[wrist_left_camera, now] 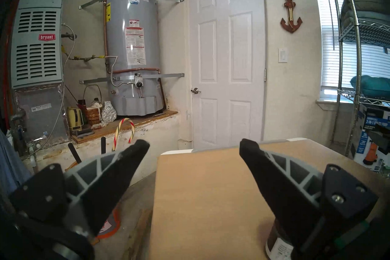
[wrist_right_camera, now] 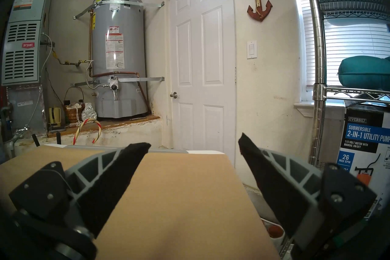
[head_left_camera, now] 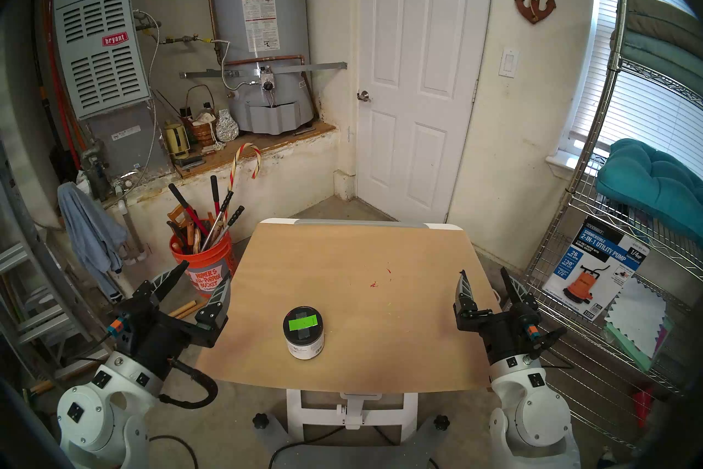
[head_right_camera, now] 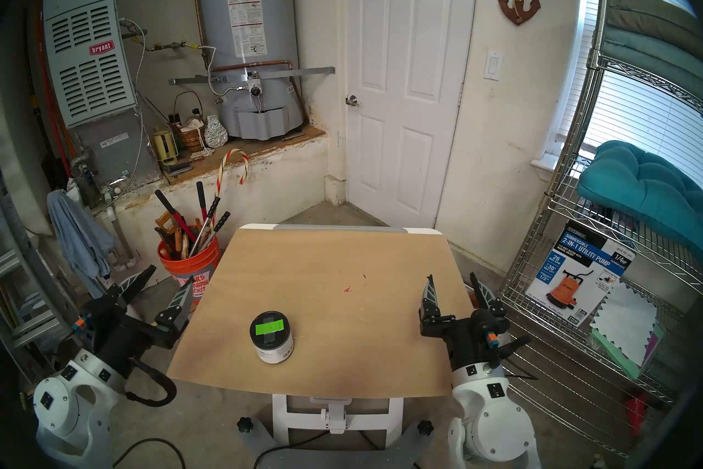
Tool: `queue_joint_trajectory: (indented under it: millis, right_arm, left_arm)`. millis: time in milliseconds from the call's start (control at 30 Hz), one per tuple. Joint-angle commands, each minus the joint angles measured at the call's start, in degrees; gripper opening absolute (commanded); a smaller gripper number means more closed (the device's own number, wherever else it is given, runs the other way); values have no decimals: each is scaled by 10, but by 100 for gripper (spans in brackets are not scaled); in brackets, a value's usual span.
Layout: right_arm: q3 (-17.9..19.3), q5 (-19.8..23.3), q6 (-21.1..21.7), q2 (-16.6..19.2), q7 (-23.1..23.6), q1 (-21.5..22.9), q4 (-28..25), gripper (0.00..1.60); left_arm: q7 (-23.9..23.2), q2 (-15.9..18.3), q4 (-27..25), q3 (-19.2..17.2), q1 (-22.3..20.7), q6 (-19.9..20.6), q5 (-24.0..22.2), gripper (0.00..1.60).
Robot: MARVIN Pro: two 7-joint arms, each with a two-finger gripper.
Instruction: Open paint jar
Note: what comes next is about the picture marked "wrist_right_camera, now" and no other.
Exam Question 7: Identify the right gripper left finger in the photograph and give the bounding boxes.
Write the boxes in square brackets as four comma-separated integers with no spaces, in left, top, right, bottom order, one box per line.
[9,142,151,240]

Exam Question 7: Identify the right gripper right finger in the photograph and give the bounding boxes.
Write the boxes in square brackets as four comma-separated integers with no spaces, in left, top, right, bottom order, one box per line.
[239,133,378,249]

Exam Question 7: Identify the white tub with orange content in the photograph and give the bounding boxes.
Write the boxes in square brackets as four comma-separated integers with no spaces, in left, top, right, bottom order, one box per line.
[262,218,287,251]

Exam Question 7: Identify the wooden platform ledge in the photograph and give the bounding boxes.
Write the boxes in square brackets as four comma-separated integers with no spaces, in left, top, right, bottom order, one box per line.
[47,115,161,138]

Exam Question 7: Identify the striped candy cane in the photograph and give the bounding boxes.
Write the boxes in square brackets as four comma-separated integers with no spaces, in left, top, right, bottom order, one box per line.
[74,119,102,145]

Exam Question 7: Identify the crumpled aluminium foil lump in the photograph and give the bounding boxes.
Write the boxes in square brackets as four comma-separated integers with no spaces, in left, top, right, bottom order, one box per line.
[81,103,97,121]

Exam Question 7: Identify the yellow container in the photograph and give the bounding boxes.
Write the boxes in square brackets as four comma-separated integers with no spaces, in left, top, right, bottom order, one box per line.
[48,106,62,126]

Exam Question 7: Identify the white window sill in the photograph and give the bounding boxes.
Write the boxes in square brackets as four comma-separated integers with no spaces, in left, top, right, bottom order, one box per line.
[294,101,346,117]

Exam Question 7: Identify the utility pump cardboard box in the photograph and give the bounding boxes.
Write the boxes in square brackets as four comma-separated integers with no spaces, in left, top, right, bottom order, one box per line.
[336,103,390,220]

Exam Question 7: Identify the yellow gas line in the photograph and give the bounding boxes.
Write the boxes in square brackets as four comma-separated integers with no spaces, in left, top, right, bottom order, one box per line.
[50,49,92,66]

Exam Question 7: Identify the white panel door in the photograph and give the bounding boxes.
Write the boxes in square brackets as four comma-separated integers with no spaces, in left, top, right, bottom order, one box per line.
[166,0,236,167]

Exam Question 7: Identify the grey water heater tank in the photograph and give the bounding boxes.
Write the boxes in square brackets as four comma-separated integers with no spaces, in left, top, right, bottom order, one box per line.
[90,0,150,119]

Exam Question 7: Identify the teal tufted cushion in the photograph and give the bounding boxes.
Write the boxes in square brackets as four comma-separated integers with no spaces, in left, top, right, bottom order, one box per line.
[337,55,390,91]

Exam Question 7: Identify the grey Bryant furnace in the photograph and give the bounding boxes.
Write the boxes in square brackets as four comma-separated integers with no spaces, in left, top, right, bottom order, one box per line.
[2,0,54,135]

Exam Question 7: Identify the white window blinds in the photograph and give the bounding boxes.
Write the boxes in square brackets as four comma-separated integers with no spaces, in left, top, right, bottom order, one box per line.
[288,0,390,86]

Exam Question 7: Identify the wicker basket with handle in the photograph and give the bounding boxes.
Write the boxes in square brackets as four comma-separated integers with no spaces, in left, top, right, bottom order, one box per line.
[63,87,86,123]

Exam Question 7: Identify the chrome wire shelf rack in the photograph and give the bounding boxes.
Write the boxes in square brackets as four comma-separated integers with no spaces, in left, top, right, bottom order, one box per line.
[279,0,390,258]

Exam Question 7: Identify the metal strap round tank top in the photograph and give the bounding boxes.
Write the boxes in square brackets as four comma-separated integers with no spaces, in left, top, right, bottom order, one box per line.
[73,0,165,21]

